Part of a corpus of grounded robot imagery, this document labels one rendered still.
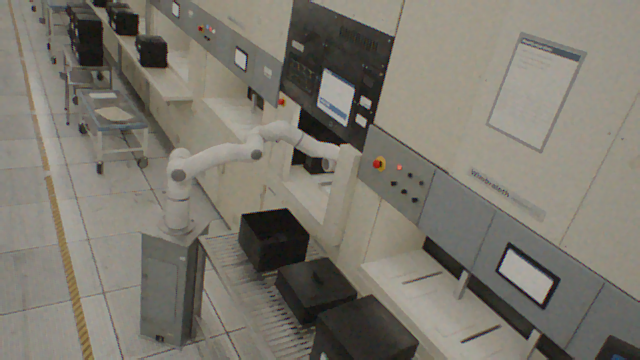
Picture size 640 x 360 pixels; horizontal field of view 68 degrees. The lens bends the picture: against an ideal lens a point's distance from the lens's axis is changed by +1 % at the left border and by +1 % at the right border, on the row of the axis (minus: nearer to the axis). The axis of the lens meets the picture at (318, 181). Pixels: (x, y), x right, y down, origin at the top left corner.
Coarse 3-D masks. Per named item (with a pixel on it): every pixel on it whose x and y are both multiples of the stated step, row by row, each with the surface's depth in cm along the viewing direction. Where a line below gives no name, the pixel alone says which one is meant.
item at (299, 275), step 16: (288, 272) 222; (304, 272) 224; (320, 272) 226; (336, 272) 228; (288, 288) 215; (304, 288) 214; (320, 288) 216; (336, 288) 218; (352, 288) 220; (288, 304) 216; (304, 304) 205; (320, 304) 207; (336, 304) 213; (304, 320) 207
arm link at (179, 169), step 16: (224, 144) 237; (240, 144) 233; (256, 144) 231; (176, 160) 230; (192, 160) 231; (208, 160) 234; (224, 160) 236; (240, 160) 236; (256, 160) 233; (176, 176) 229; (192, 176) 233
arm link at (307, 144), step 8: (304, 136) 240; (296, 144) 239; (304, 144) 240; (312, 144) 242; (320, 144) 244; (328, 144) 244; (304, 152) 244; (312, 152) 243; (320, 152) 242; (328, 152) 241; (336, 152) 241; (336, 160) 242
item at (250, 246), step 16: (240, 224) 246; (256, 224) 253; (272, 224) 259; (288, 224) 259; (240, 240) 248; (256, 240) 229; (272, 240) 257; (288, 240) 232; (304, 240) 238; (256, 256) 231; (272, 256) 232; (288, 256) 238; (304, 256) 244
